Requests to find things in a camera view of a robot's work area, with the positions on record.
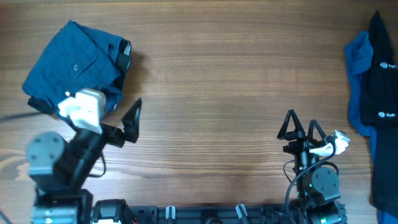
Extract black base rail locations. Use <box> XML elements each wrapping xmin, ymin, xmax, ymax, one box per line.
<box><xmin>91</xmin><ymin>203</ymin><xmax>348</xmax><ymax>224</ymax></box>

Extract right black cable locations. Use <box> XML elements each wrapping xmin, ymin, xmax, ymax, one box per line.
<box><xmin>284</xmin><ymin>136</ymin><xmax>338</xmax><ymax>224</ymax></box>

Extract blue garment in pile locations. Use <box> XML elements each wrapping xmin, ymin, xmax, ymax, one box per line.
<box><xmin>345</xmin><ymin>31</ymin><xmax>397</xmax><ymax>223</ymax></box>

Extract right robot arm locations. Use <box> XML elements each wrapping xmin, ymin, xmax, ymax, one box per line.
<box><xmin>277</xmin><ymin>110</ymin><xmax>350</xmax><ymax>224</ymax></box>

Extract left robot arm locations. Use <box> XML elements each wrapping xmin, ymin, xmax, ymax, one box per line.
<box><xmin>27</xmin><ymin>99</ymin><xmax>142</xmax><ymax>223</ymax></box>

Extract black folded garment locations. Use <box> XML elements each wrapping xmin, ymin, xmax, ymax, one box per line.
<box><xmin>27</xmin><ymin>39</ymin><xmax>132</xmax><ymax>116</ymax></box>

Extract black garment with logo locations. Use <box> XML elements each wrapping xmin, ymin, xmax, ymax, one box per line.
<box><xmin>361</xmin><ymin>11</ymin><xmax>397</xmax><ymax>213</ymax></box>

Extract black cable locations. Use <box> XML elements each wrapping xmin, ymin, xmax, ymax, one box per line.
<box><xmin>0</xmin><ymin>111</ymin><xmax>44</xmax><ymax>124</ymax></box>
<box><xmin>284</xmin><ymin>136</ymin><xmax>338</xmax><ymax>224</ymax></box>

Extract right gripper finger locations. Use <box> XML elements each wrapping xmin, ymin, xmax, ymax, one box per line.
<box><xmin>307</xmin><ymin>119</ymin><xmax>327</xmax><ymax>147</ymax></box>
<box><xmin>277</xmin><ymin>109</ymin><xmax>306</xmax><ymax>141</ymax></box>

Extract left black cable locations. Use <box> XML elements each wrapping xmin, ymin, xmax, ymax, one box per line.
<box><xmin>0</xmin><ymin>111</ymin><xmax>44</xmax><ymax>124</ymax></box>

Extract blue denim shorts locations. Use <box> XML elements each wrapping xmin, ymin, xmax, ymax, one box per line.
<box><xmin>22</xmin><ymin>20</ymin><xmax>126</xmax><ymax>121</ymax></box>

